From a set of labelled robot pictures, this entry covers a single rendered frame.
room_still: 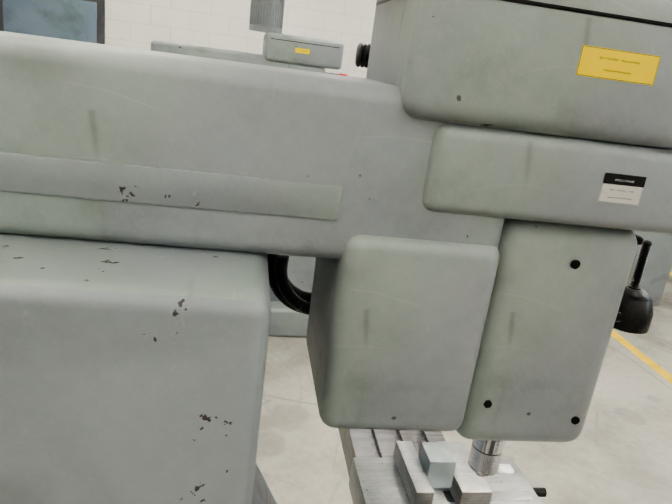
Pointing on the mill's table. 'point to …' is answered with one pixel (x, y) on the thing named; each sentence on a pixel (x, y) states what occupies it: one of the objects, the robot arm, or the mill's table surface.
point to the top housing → (532, 65)
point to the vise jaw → (467, 479)
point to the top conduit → (362, 55)
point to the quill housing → (546, 330)
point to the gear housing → (549, 179)
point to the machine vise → (501, 482)
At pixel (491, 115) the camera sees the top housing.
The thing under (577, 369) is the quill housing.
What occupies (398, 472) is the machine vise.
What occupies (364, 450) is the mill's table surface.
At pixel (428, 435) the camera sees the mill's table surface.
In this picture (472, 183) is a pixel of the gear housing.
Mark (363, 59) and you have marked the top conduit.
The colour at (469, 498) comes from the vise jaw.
